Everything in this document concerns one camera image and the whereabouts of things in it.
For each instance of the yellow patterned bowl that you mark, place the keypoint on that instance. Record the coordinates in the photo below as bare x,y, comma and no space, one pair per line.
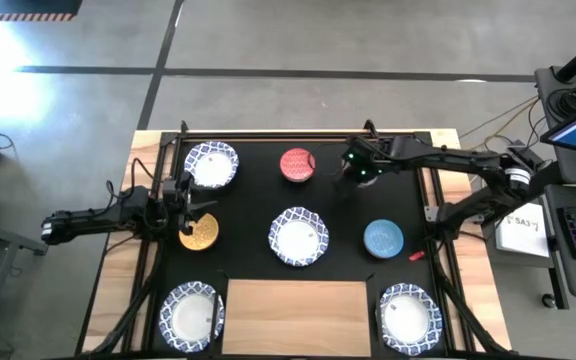
203,235

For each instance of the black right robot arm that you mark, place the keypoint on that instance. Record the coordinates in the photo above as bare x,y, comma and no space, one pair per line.
458,160

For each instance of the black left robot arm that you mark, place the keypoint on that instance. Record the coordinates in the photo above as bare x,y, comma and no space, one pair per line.
98,217

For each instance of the white paper sheet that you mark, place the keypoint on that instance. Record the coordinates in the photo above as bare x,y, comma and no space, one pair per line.
523,232

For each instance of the black hazard striped mat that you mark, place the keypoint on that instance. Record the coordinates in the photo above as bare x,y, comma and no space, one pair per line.
18,9

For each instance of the small red clip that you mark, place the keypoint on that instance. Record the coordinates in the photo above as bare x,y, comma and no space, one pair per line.
416,256

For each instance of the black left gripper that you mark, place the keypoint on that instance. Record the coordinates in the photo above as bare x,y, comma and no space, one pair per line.
175,200

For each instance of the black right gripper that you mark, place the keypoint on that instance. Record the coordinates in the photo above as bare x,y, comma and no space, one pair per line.
370,155

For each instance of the blue white patterned paper bowl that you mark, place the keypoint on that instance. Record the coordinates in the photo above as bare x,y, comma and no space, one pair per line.
215,167
410,320
298,237
190,317

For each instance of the black caster wheel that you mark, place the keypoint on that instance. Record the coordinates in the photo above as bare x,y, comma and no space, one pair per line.
549,300

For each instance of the black power strip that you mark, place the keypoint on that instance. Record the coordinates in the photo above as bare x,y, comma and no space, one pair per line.
530,152

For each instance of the red patterned bowl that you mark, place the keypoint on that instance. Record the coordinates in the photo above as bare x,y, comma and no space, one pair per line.
297,165

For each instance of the black table mat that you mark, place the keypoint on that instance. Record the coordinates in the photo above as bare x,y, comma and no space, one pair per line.
248,200

